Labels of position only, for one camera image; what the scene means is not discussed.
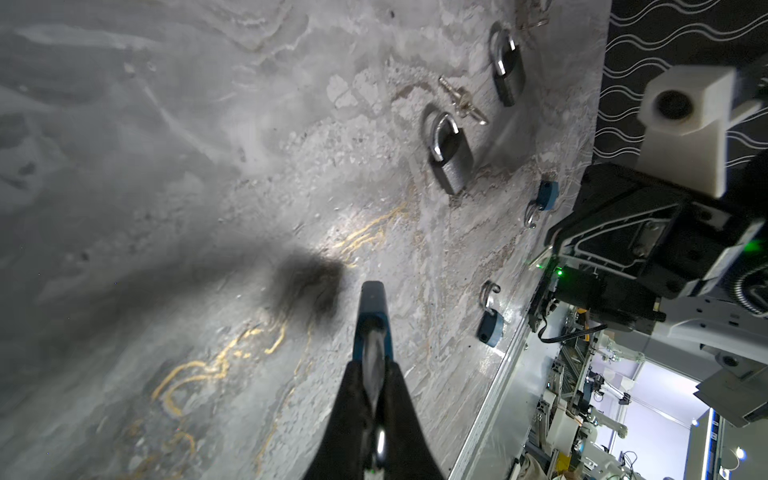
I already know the blue padlock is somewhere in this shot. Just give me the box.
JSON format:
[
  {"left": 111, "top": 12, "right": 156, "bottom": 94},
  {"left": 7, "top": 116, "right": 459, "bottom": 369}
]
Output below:
[
  {"left": 476, "top": 280, "right": 505, "bottom": 348},
  {"left": 352, "top": 281, "right": 394, "bottom": 413},
  {"left": 523, "top": 180, "right": 559, "bottom": 229}
]

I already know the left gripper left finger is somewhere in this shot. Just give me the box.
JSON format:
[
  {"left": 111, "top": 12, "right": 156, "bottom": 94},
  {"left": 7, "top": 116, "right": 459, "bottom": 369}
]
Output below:
[{"left": 303, "top": 360, "right": 372, "bottom": 479}]

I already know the black padlock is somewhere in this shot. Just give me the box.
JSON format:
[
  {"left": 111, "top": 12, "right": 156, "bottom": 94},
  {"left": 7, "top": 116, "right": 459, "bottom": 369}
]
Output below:
[
  {"left": 490, "top": 26, "right": 526, "bottom": 107},
  {"left": 420, "top": 103, "right": 474, "bottom": 196}
]

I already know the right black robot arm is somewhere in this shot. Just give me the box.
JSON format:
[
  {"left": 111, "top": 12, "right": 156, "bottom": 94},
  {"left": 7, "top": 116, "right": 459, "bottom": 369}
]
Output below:
[{"left": 527, "top": 163, "right": 767, "bottom": 427}]

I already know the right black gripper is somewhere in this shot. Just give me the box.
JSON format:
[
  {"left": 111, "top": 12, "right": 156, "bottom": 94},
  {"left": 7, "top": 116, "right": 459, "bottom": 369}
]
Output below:
[{"left": 545, "top": 163, "right": 766, "bottom": 299}]

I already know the loose silver key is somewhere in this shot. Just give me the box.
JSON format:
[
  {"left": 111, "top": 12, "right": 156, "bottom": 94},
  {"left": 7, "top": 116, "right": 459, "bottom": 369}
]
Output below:
[{"left": 438, "top": 76, "right": 489, "bottom": 126}]

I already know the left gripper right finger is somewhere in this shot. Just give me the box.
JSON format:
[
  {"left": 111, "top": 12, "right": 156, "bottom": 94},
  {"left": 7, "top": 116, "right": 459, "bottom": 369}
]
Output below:
[{"left": 379, "top": 360, "right": 444, "bottom": 479}]

